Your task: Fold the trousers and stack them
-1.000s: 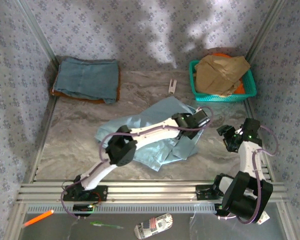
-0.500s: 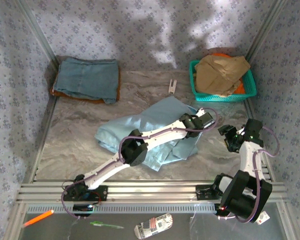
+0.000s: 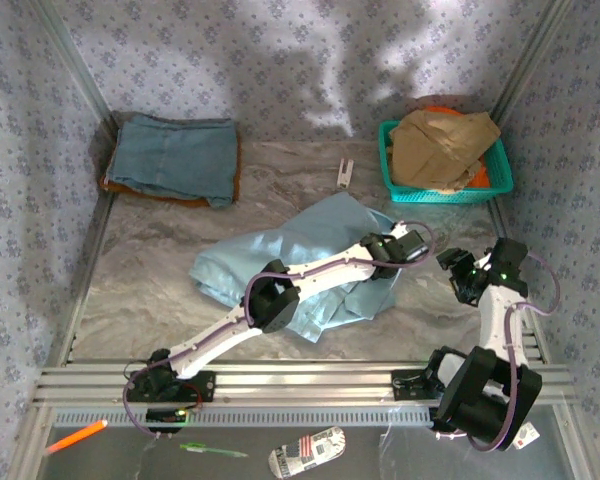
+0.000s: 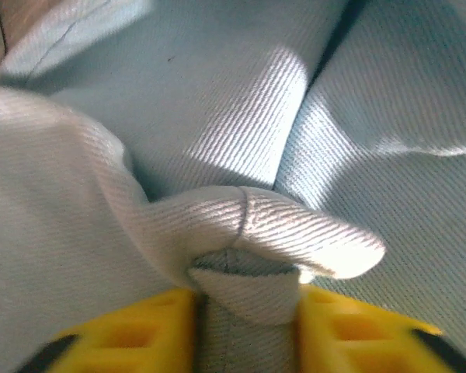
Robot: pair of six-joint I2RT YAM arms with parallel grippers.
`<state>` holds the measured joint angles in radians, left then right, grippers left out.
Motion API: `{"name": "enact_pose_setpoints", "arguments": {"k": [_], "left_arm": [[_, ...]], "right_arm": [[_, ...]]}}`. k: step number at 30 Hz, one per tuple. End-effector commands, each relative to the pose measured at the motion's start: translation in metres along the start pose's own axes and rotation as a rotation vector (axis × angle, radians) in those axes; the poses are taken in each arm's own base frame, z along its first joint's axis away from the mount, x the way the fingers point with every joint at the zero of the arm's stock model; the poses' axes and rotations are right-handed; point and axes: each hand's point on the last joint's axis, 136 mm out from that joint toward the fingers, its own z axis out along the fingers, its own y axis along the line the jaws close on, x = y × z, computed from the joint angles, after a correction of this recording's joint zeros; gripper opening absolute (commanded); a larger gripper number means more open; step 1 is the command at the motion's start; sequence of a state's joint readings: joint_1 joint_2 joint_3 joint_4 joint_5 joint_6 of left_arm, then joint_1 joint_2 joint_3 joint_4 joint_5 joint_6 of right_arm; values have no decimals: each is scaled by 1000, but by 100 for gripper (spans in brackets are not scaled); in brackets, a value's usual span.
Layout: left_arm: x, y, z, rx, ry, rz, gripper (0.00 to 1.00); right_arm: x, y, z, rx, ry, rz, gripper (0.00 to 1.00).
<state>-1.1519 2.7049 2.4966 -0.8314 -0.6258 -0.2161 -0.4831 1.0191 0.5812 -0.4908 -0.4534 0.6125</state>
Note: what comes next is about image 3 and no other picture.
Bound light blue trousers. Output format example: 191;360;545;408
188;192;399;344

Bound crumpled tan trousers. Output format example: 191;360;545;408
387;108;502;194

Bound folded blue denim trousers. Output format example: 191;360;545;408
104;113;240;209

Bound teal plastic basket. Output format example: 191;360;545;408
378;119;515;205

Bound small white card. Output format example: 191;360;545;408
512;421;541;450

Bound green pen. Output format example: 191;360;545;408
179;442;250;459

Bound black control board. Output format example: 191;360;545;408
145;408;189;434

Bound orange marker pen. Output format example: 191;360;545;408
46;419;109;455

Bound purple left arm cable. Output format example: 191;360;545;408
122;219;436;441

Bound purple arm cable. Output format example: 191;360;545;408
122;219;436;441
437;252;562;453

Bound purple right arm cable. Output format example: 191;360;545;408
437;252;562;453

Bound aluminium side rail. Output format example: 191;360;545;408
7;192;119;480
487;199;600;480

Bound small white plastic bracket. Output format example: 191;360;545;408
335;158;355;190

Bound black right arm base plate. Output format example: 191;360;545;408
391;368;484;401

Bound aluminium mounting rail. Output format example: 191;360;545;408
32;358;579;407

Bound grey slotted cable duct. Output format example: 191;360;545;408
52;405;439;429

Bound aluminium frame post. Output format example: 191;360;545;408
489;0;574;126
29;0;119;134

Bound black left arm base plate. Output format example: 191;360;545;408
124;369;217;404

